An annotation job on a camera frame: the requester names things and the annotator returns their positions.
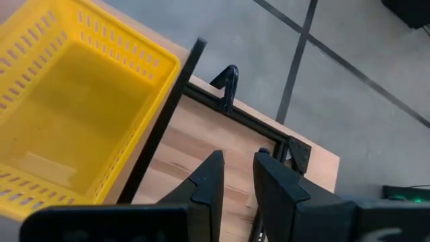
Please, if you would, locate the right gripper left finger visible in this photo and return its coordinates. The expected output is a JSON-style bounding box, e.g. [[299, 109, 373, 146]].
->
[[157, 149, 226, 242]]

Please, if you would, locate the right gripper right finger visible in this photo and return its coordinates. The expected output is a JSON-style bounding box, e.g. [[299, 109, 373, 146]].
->
[[252, 147, 357, 242]]

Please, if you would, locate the yellow slotted plastic basket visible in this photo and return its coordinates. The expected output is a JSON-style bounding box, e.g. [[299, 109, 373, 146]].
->
[[0, 0, 182, 222]]

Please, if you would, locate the black table clamp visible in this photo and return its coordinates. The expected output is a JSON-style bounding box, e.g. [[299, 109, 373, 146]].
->
[[210, 64, 240, 114]]

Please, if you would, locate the black box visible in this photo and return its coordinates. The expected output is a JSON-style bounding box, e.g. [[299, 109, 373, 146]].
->
[[381, 0, 430, 30]]

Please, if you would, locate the black aluminium table frame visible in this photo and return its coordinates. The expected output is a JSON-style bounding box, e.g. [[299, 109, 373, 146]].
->
[[183, 82, 313, 242]]

